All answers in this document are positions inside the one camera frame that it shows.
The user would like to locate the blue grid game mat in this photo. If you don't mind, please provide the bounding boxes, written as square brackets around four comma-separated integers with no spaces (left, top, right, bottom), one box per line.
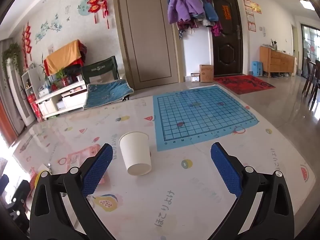
[152,85,259,152]

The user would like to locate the cardboard box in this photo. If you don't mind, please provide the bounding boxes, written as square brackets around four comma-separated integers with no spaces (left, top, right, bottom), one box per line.
[199,64,214,82]

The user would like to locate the blue jacket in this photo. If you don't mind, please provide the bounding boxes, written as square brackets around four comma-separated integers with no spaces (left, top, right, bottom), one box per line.
[200,0,219,22]

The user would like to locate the blue plastic stool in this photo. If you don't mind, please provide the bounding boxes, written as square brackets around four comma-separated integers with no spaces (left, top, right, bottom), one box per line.
[251,61,263,77]

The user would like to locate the beige room door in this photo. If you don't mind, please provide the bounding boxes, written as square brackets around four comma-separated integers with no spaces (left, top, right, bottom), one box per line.
[112,0,180,90]

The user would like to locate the purple jacket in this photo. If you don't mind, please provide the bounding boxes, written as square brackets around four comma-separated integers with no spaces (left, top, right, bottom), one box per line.
[167,0,204,25]

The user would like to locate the yellow-covered television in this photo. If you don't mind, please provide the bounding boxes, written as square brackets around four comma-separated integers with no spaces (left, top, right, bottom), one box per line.
[46,41,82,75]

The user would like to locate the red gift boxes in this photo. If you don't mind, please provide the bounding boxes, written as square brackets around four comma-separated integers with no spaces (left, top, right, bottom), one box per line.
[27,93,44,122]

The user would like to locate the magenta jacket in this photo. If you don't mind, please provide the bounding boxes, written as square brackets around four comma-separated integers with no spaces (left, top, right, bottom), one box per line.
[211,21,223,37]

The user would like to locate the dark wooden dining chair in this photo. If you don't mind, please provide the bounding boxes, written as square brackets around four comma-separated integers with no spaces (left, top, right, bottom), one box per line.
[302,57,320,105]

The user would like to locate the tall bamboo plant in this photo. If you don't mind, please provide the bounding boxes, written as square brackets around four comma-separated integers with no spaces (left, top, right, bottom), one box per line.
[39,54,50,83]

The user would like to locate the blue quilted cushion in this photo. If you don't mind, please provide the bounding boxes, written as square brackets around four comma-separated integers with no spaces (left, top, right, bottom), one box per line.
[83,79,134,110]

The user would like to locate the dark red garment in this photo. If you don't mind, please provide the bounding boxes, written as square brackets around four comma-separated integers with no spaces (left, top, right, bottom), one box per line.
[176,20,200,30]

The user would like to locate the green folding chair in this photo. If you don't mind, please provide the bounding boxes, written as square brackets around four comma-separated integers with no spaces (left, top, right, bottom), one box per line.
[80,56,134,103]

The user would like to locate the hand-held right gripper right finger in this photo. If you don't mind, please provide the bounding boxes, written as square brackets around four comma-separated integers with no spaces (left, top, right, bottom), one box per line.
[207,142,294,240]

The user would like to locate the red door sign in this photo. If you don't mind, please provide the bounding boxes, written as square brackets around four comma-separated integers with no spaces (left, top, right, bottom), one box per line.
[222,4,232,20]

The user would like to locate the ceiling light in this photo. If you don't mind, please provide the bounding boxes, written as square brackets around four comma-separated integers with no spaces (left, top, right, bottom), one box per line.
[299,0,316,12]

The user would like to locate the potted plant in red pot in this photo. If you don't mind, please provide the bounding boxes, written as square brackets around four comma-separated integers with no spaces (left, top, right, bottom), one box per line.
[54,67,70,87]

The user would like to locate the flower branch wall decal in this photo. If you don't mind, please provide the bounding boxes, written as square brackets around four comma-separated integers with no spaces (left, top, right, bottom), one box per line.
[34,14,63,44]

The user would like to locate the dark brown entrance door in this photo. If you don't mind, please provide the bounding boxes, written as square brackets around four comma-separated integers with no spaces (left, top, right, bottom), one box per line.
[203,0,244,78]

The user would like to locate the white television stand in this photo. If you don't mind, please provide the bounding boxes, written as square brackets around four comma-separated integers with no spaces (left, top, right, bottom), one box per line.
[21,67,88,120]

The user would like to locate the white paper cup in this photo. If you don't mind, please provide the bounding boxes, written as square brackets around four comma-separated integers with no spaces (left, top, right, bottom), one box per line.
[119,131,152,176]

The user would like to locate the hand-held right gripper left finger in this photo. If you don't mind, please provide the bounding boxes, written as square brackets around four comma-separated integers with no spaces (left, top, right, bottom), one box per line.
[29,143,118,240]

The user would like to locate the wall calendar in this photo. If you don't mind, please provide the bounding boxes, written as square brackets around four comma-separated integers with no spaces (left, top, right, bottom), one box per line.
[241,0,258,32]

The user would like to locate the glass sliding door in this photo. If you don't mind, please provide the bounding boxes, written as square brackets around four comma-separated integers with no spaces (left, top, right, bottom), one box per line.
[300,24,320,78]

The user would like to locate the wooden cabinet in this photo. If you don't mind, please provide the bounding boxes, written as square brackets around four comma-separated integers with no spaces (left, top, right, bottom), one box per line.
[259,45,295,78]

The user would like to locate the red doormat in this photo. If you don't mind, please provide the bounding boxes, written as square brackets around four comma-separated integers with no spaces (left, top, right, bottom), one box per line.
[214,74,276,95]

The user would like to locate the pink printed packet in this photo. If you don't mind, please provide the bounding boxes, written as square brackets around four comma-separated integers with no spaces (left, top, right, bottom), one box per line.
[65,147,101,172]

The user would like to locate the orange curtain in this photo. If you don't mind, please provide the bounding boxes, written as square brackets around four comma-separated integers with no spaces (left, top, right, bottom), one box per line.
[0,97,18,147]

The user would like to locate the hanging green plant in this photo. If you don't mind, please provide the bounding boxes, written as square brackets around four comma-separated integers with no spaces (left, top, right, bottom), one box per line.
[1,42,23,80]

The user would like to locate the white floor air conditioner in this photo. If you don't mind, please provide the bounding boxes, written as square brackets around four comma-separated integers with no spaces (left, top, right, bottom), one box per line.
[5,57,33,127]

